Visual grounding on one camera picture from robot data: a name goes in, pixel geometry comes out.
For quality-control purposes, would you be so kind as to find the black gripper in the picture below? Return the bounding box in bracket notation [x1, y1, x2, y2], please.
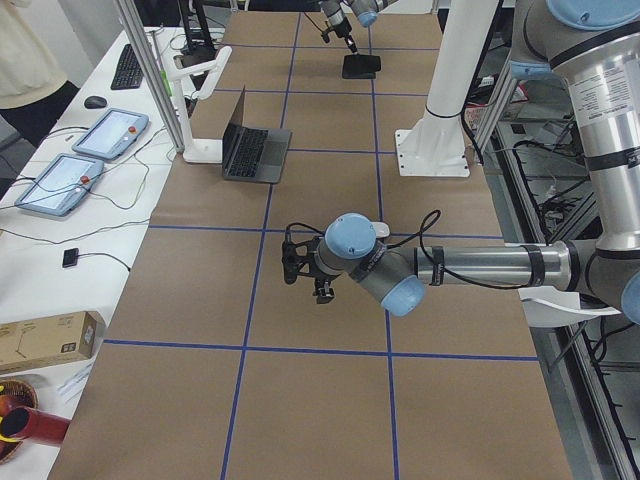
[322, 18, 358, 54]
[314, 273, 337, 305]

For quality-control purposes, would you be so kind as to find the black mouse pad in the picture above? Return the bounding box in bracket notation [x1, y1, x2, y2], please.
[341, 54, 381, 80]

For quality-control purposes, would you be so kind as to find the grey laptop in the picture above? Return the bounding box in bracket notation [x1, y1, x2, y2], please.
[222, 89, 292, 184]

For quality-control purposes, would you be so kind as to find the white computer mouse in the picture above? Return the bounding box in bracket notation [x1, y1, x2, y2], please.
[372, 221, 391, 240]

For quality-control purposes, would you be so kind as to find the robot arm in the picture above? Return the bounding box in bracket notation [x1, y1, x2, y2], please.
[309, 1, 639, 321]
[318, 0, 396, 54]

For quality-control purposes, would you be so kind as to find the black desk mouse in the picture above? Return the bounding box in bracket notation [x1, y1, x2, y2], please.
[83, 95, 108, 110]

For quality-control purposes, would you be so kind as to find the white chair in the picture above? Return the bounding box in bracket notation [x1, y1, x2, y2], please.
[518, 286, 620, 328]

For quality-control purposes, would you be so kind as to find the black keyboard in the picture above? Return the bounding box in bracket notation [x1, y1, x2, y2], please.
[110, 44, 143, 90]

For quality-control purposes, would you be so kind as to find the teach pendant far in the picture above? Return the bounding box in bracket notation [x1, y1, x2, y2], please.
[72, 108, 149, 161]

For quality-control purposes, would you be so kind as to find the teach pendant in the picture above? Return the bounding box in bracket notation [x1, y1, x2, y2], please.
[14, 154, 104, 217]
[72, 108, 149, 161]

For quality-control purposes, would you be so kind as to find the small black device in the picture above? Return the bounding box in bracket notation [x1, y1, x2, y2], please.
[62, 248, 80, 268]

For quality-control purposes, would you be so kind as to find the teach pendant near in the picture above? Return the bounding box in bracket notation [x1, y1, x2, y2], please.
[14, 154, 104, 217]

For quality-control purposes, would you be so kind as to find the cardboard box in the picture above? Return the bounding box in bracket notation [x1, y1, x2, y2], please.
[1, 311, 104, 374]

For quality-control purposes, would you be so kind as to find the red cylinder bottle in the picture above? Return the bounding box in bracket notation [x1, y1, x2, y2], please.
[1, 406, 70, 446]

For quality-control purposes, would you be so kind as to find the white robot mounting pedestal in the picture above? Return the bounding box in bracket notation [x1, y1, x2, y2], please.
[395, 0, 499, 178]

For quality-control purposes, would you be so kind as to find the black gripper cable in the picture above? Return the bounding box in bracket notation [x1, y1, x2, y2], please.
[284, 209, 524, 290]

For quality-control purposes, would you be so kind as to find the aluminium frame post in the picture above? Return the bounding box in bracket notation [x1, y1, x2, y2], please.
[114, 0, 185, 154]

